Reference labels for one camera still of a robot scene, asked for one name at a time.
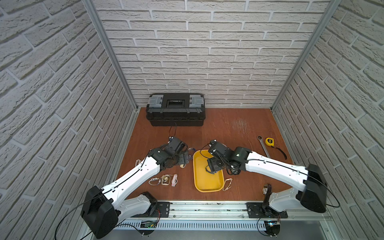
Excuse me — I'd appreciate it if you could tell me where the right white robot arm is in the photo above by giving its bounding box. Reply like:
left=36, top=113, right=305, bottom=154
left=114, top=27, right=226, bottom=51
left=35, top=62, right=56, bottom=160
left=207, top=140, right=328, bottom=218

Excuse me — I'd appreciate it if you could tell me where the yellow tape measure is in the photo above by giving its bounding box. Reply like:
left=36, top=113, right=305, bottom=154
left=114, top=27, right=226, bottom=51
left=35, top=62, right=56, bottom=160
left=265, top=138, right=275, bottom=148

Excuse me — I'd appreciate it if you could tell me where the silver ratchet wrench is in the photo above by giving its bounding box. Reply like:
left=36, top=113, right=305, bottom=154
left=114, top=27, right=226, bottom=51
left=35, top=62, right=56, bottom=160
left=257, top=136, right=270, bottom=158

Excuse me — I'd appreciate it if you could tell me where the small white digital watch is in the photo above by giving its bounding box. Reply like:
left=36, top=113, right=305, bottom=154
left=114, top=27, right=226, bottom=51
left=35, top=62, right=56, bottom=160
left=148, top=178, right=162, bottom=186

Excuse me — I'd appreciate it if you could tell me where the pink white strap watch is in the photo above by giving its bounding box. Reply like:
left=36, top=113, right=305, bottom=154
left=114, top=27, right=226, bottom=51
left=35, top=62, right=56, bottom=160
left=172, top=174, right=178, bottom=187

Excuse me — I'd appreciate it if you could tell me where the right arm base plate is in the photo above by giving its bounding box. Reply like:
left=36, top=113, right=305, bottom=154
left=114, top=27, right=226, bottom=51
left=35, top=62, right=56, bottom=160
left=246, top=202, right=288, bottom=219

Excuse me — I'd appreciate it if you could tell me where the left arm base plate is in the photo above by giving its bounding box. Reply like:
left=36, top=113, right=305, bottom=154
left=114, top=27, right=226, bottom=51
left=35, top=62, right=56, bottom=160
left=133, top=202, right=171, bottom=218

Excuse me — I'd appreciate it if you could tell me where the brown leather strap watch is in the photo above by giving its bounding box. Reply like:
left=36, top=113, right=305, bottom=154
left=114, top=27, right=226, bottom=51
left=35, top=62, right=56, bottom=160
left=263, top=184, right=272, bottom=197

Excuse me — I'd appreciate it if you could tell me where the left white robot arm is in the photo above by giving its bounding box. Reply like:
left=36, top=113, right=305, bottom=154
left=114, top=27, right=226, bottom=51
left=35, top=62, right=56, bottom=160
left=81, top=137, right=189, bottom=239

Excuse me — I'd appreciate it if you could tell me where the black plastic toolbox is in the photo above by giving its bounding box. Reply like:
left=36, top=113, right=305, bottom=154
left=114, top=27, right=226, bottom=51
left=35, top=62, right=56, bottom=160
left=146, top=93, right=206, bottom=127

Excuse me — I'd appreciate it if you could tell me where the cream oval face watch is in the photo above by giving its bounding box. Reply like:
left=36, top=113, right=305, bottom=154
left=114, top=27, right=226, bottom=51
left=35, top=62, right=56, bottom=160
left=223, top=178, right=233, bottom=192

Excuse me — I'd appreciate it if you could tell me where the yellow plastic storage tray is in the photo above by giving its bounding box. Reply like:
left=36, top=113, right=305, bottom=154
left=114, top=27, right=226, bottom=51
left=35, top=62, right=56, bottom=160
left=193, top=150, right=225, bottom=193

